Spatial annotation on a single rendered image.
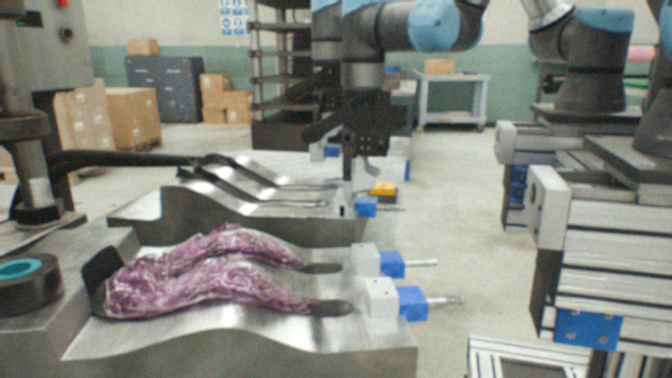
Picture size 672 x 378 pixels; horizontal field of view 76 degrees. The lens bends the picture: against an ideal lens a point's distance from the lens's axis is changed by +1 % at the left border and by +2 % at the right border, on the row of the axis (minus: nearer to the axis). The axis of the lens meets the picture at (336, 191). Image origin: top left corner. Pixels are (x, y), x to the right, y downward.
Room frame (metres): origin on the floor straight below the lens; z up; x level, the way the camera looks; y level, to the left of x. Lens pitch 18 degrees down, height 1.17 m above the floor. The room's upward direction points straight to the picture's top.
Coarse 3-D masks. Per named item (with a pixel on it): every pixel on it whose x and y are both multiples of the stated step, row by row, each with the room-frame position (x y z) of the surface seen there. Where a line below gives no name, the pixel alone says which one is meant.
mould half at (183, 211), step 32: (160, 192) 0.76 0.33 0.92; (192, 192) 0.75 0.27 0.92; (224, 192) 0.79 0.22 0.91; (256, 192) 0.84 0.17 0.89; (288, 192) 0.87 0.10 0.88; (320, 192) 0.86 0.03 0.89; (128, 224) 0.78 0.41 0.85; (160, 224) 0.77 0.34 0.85; (192, 224) 0.75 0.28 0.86; (256, 224) 0.73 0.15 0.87; (288, 224) 0.72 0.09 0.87; (320, 224) 0.71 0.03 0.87; (352, 224) 0.70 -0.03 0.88
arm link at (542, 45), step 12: (528, 0) 1.15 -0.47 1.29; (540, 0) 1.13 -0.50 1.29; (552, 0) 1.13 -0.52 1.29; (564, 0) 1.15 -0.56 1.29; (528, 12) 1.17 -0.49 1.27; (540, 12) 1.14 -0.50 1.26; (552, 12) 1.13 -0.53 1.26; (564, 12) 1.12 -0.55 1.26; (576, 12) 1.14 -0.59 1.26; (528, 24) 1.18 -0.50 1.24; (540, 24) 1.14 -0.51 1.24; (552, 24) 1.13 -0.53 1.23; (528, 36) 1.23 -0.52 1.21; (540, 36) 1.15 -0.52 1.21; (552, 36) 1.13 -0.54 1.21; (528, 48) 1.23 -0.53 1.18; (540, 48) 1.17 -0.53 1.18; (552, 48) 1.13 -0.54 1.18; (540, 60) 1.22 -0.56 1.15; (552, 60) 1.17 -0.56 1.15; (564, 60) 1.12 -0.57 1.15
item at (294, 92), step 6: (318, 72) 1.06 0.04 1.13; (312, 78) 1.06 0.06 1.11; (318, 78) 1.06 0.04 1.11; (294, 84) 1.09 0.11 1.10; (300, 84) 1.07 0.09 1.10; (306, 84) 1.07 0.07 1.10; (312, 84) 1.06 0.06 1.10; (288, 90) 1.08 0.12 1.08; (294, 90) 1.07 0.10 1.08; (300, 90) 1.07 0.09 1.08; (306, 90) 1.07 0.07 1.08; (288, 96) 1.08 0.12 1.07; (294, 96) 1.07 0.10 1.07; (300, 96) 1.10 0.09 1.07
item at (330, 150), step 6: (324, 138) 1.09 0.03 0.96; (312, 144) 1.06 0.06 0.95; (324, 144) 1.07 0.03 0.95; (330, 144) 1.08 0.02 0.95; (336, 144) 1.08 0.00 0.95; (312, 150) 1.06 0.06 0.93; (318, 150) 1.05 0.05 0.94; (324, 150) 1.05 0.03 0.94; (330, 150) 1.05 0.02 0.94; (336, 150) 1.05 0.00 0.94; (312, 156) 1.06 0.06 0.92; (318, 156) 1.05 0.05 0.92; (324, 156) 1.05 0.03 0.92; (330, 156) 1.05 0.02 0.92; (336, 156) 1.05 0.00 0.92
